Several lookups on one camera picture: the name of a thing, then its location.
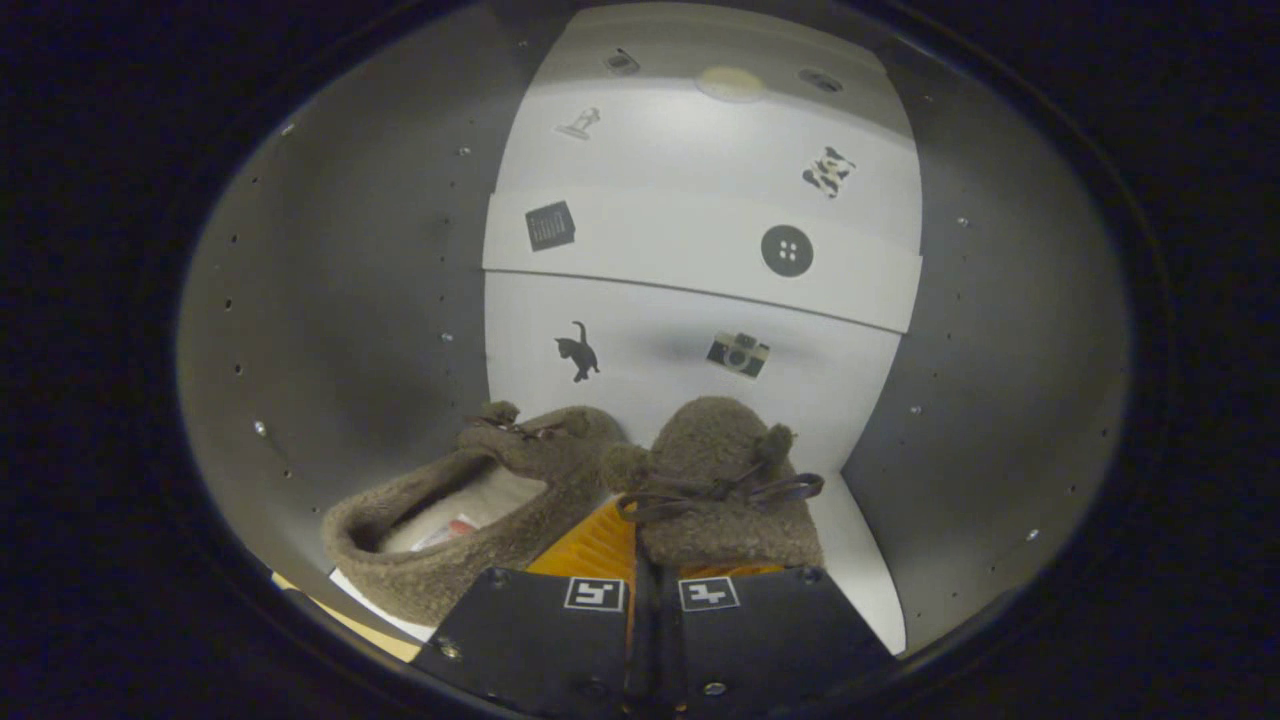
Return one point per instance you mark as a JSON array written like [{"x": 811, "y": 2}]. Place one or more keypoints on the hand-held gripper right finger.
[{"x": 780, "y": 640}]

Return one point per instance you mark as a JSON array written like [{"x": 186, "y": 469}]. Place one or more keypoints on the grey shoe cabinet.
[{"x": 350, "y": 250}]

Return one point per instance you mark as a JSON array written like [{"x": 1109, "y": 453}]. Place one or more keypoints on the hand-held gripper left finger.
[{"x": 530, "y": 640}]

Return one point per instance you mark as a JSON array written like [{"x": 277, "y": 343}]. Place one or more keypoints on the brown fluffy shoe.
[
  {"x": 450, "y": 570},
  {"x": 715, "y": 470}
]

